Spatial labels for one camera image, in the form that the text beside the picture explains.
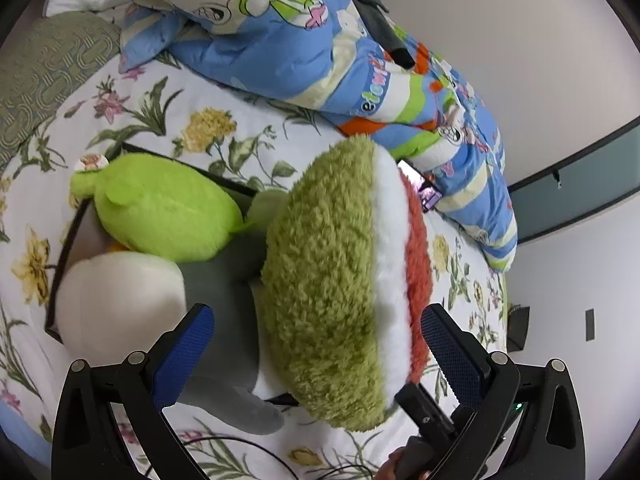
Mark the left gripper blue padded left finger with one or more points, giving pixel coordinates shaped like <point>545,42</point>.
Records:
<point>87,443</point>

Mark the blue cartoon striped quilt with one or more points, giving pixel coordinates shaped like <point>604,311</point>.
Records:
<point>428,115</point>

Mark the black object by wall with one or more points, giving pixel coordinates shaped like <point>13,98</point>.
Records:
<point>517,328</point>

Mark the orange pumpkin plush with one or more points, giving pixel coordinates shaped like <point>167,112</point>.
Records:
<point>116,247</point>

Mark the bright green frog plush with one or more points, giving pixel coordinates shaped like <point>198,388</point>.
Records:
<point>157,206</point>

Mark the smartphone with lit screen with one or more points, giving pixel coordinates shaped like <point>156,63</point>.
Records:
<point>426,191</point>

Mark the green patterned pillow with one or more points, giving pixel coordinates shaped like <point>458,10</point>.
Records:
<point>49,63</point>

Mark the grey wall switch plate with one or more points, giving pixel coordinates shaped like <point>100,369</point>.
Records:
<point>590,325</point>

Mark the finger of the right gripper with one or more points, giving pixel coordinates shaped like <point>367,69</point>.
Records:
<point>434,426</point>

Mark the grey white plush animal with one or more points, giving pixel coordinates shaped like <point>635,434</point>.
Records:
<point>113,304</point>

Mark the white floral blanket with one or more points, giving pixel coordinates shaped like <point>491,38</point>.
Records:
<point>170,110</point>

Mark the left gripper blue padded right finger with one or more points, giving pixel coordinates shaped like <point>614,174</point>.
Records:
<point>537,402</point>

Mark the green watermelon plush cushion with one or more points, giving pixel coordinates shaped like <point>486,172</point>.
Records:
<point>346,278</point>

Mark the dark green door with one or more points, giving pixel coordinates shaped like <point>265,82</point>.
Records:
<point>590,181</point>

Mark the person right hand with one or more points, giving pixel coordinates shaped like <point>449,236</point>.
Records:
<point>388,470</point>

